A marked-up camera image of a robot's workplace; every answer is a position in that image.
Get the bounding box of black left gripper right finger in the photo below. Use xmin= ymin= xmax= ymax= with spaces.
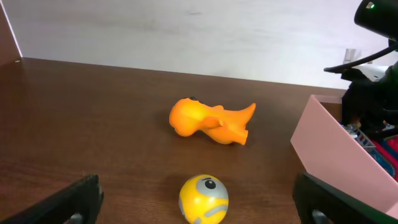
xmin=292 ymin=172 xmax=397 ymax=224

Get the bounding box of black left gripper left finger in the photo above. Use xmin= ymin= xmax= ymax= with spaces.
xmin=2 ymin=174 xmax=104 ymax=224

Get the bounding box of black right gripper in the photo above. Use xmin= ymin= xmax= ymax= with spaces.
xmin=341 ymin=64 xmax=397 ymax=141

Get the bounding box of red toy truck grey front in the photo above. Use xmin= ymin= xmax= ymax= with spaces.
xmin=342 ymin=124 xmax=397 ymax=179

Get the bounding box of pink cardboard box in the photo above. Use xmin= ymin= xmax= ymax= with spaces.
xmin=290 ymin=95 xmax=397 ymax=218

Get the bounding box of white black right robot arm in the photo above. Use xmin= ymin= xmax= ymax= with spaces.
xmin=324 ymin=0 xmax=397 ymax=141

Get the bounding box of yellow minion ball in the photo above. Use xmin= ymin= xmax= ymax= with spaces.
xmin=178 ymin=174 xmax=229 ymax=224

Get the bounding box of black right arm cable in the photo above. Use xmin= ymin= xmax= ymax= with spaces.
xmin=323 ymin=42 xmax=398 ymax=74

